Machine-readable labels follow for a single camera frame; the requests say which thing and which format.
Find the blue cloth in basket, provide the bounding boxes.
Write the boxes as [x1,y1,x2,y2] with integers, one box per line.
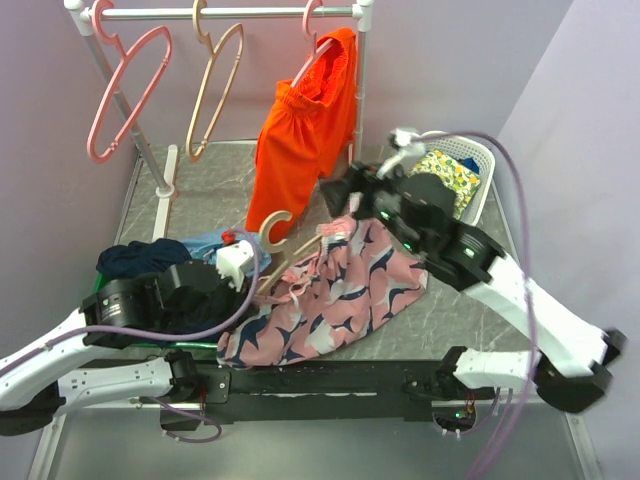
[459,158,480,174]

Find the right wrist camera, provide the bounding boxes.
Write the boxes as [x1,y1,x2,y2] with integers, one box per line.
[376,127,425,179]

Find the light blue shorts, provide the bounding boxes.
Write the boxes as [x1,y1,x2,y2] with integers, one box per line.
[179,228,272,272]

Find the green plastic tray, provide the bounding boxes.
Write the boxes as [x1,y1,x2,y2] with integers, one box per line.
[83,275,220,350]

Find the navy blue garment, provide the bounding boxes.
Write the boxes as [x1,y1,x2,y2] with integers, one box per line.
[96,238,236,336]

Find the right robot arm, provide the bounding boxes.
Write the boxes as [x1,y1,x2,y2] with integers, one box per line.
[321,164,626,414]

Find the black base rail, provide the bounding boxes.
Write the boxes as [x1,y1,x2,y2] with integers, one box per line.
[89,357,501,434]

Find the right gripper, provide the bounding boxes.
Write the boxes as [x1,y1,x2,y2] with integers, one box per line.
[316,156,422,254]

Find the white plastic basket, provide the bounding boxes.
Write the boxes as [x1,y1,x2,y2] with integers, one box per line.
[424,131,495,225]

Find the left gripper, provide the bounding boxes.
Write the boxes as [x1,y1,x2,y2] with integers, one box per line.
[161,265,259,334]

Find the pink hanger far left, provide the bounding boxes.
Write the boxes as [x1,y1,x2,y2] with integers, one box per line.
[85,0,174,165]

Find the orange shorts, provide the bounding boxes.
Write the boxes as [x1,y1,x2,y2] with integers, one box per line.
[245,28,358,242]

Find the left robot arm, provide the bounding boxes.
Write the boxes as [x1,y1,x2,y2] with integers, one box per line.
[1,261,257,437]

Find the pink hanger holding shorts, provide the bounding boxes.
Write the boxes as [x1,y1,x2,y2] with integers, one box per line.
[291,0,333,88]

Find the lemon print cloth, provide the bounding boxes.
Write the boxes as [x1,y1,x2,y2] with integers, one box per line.
[410,149,481,219]

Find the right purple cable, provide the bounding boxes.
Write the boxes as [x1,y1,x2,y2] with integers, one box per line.
[414,130,539,480]

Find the beige hanger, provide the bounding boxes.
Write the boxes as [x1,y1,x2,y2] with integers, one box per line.
[257,210,322,296]
[184,0,246,162]

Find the pink patterned shorts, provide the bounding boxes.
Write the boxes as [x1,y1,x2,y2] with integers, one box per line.
[216,214,428,369]

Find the white clothes rack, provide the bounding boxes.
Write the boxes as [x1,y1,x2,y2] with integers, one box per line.
[65,1,372,238]

